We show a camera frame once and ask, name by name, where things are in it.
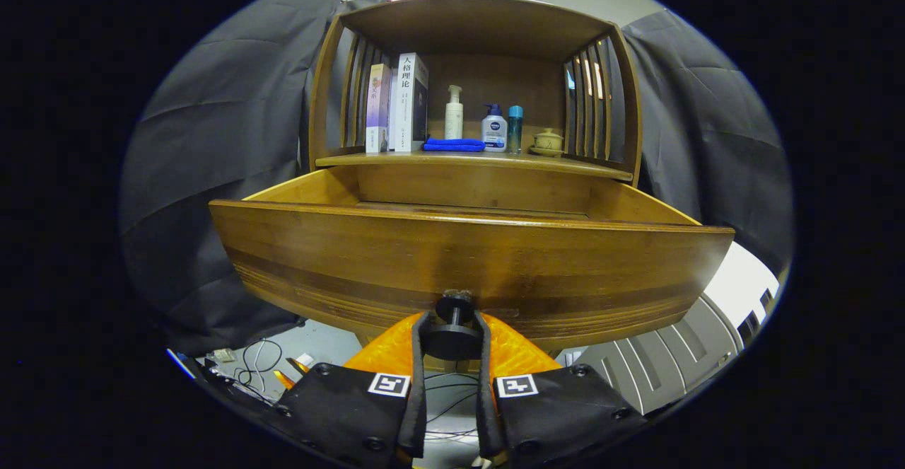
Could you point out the white book with portrait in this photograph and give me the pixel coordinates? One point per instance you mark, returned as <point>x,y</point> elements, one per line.
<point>403,108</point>

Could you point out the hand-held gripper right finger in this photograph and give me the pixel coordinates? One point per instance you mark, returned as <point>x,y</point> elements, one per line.
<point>483,405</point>

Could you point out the teal bottle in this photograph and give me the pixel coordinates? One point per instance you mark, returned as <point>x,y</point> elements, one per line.
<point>515,129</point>

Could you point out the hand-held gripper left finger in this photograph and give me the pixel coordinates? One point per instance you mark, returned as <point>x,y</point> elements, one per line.
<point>418,398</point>

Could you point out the beige lidded teacup with saucer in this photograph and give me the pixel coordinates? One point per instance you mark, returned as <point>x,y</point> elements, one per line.
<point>548,142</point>

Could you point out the blue folded cloth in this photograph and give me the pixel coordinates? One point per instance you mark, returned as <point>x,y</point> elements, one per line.
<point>452,145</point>

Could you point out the white pump bottle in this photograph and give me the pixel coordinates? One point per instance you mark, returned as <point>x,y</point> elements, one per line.
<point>454,119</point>

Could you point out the white-topped grey cabinet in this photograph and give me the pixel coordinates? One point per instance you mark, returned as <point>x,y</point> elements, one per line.
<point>657,363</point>

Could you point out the wooden countertop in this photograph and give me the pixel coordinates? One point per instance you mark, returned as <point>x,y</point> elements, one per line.
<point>495,161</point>

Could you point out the purple book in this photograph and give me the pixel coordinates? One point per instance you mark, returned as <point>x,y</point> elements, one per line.
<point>377,108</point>

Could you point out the white bottle with blue cap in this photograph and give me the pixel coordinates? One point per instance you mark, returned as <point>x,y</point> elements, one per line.
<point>494,133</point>

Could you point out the wooden drawer with black knob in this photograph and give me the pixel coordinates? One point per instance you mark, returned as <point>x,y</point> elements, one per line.
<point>424,257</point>

